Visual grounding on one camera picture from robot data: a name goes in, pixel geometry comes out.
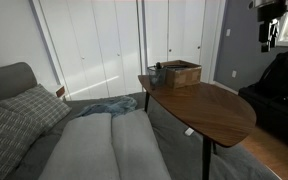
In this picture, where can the white closet doors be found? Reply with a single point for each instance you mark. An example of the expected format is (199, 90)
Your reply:
(100, 47)

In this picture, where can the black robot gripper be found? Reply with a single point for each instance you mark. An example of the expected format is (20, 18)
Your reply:
(269, 13)

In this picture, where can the plaid grey cushion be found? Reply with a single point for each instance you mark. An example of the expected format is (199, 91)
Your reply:
(40, 104)

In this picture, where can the wall power outlet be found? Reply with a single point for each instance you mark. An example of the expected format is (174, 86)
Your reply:
(234, 73)

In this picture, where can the cardboard box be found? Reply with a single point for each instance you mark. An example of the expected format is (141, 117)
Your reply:
(180, 73)

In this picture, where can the wall light switch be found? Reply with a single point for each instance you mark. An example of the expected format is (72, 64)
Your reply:
(228, 32)

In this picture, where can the black bench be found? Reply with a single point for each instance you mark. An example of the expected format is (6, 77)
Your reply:
(272, 114)

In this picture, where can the blue crumpled cloth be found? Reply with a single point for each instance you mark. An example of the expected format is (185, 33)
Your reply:
(115, 107)

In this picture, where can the white remote on rug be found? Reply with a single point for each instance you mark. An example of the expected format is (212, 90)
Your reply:
(188, 132)

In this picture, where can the black backpack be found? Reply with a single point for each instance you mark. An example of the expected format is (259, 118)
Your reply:
(274, 81)

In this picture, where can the dashed pattern grey cushion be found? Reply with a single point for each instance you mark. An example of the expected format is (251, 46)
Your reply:
(17, 133)

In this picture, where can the wooden leaf-shaped side table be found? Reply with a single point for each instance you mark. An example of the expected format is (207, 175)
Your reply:
(220, 116)

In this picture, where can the grey sofa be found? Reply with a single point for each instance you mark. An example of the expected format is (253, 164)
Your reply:
(19, 77)

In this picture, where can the grey rug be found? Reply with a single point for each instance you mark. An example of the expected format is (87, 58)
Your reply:
(183, 154)

